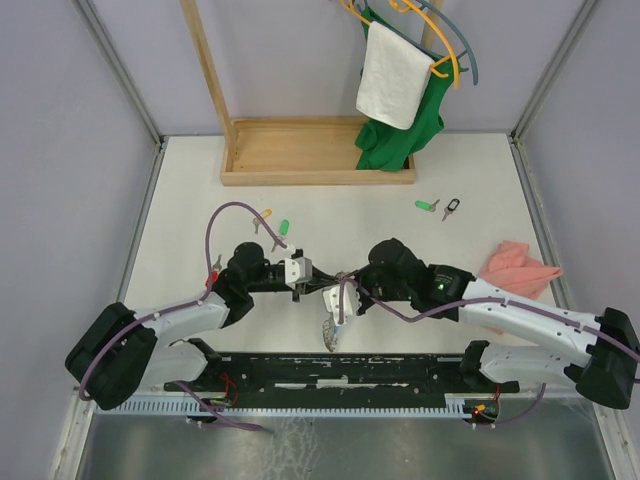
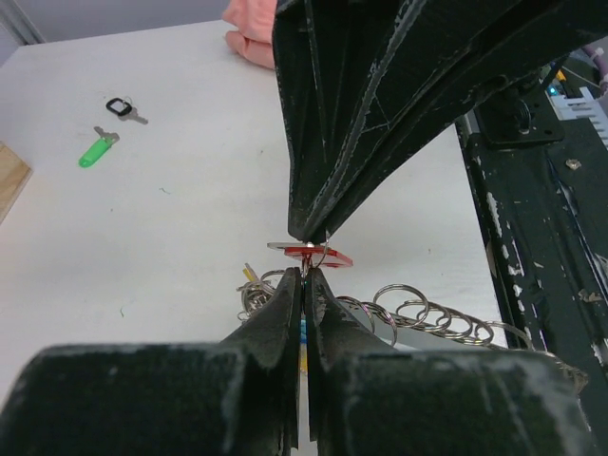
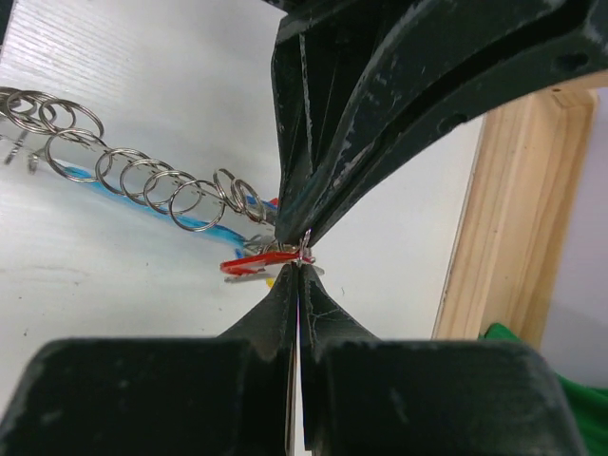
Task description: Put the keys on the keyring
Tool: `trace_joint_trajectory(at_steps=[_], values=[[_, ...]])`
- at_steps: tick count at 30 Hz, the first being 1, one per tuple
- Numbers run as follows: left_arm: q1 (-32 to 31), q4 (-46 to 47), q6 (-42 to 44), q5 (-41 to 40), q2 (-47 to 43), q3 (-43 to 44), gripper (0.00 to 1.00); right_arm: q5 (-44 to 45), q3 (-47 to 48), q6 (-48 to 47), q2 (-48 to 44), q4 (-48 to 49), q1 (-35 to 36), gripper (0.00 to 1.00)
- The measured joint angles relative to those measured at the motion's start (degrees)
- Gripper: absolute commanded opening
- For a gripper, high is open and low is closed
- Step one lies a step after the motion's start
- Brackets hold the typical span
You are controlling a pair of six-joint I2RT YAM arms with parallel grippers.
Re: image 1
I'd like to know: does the green shirt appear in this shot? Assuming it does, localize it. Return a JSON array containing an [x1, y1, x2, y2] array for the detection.
[[355, 6, 463, 172]]

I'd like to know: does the white cable duct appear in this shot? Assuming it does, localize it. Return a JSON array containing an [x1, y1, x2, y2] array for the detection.
[[107, 394, 476, 417]]

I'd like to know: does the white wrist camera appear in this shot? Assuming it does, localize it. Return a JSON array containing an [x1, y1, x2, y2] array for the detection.
[[284, 256, 313, 289], [322, 282, 361, 327]]

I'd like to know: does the pink cloth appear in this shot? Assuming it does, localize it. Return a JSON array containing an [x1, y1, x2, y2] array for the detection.
[[478, 240, 563, 300]]

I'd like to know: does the wooden clothes rack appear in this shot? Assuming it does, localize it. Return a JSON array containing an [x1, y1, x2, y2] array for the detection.
[[181, 1, 417, 186]]

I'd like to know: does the grey clothes hanger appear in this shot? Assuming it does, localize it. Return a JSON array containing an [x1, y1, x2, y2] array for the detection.
[[382, 1, 479, 89]]

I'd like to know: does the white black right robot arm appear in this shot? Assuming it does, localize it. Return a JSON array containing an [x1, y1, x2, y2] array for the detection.
[[355, 238, 639, 410]]

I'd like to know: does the key with yellow tag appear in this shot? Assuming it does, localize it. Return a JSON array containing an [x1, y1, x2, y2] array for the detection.
[[252, 209, 273, 234]]

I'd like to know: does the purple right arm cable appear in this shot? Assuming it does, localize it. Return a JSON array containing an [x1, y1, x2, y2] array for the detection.
[[337, 278, 640, 366]]

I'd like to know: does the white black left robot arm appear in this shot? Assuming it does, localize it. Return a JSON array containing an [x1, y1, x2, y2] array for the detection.
[[64, 242, 338, 410]]

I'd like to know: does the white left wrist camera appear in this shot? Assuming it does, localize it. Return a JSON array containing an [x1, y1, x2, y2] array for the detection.
[[284, 256, 313, 289]]

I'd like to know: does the metal keyring holder with keys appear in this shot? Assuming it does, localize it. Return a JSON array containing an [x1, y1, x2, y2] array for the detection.
[[319, 269, 351, 354]]

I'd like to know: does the key with light green tag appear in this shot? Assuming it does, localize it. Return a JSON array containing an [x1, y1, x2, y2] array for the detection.
[[271, 219, 290, 253]]

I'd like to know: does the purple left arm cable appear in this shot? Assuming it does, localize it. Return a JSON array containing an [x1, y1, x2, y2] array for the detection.
[[78, 201, 296, 401]]

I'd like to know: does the yellow clothes hanger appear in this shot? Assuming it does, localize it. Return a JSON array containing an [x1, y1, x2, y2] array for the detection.
[[340, 1, 460, 88]]

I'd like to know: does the key with black tag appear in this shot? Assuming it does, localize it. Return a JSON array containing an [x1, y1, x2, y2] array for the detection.
[[442, 198, 460, 221]]

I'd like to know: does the white towel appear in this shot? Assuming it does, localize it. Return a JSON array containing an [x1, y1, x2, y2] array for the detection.
[[356, 22, 434, 130]]

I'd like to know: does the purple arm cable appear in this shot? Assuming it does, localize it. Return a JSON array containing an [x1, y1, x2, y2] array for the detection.
[[337, 278, 640, 366], [78, 201, 296, 401]]

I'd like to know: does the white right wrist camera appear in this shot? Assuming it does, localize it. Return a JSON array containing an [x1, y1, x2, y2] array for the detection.
[[322, 282, 361, 327]]

